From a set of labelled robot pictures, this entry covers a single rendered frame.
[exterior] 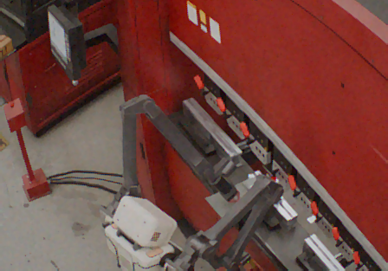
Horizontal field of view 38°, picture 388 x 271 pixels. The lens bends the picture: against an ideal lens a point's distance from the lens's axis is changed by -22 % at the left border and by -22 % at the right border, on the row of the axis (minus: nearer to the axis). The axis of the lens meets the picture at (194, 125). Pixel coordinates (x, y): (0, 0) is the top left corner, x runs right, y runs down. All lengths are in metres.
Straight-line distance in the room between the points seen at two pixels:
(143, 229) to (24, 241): 2.04
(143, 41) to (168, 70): 0.27
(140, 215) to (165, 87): 1.27
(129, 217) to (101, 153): 2.40
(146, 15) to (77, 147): 1.91
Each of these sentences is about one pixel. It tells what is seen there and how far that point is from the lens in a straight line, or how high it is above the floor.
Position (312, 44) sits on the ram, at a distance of 2.24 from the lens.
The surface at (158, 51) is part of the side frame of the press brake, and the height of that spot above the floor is 1.29.
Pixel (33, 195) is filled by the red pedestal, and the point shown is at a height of 0.04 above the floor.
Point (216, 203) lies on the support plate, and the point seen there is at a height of 1.00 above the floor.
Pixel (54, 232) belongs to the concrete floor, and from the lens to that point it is 4.42.
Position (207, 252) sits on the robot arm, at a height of 1.25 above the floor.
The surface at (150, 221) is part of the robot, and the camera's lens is 2.49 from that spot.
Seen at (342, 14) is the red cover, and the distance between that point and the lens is 1.95.
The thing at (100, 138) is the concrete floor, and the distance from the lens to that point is 5.06.
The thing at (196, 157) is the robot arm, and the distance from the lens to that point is 2.82.
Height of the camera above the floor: 3.20
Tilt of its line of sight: 39 degrees down
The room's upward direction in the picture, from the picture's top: 5 degrees counter-clockwise
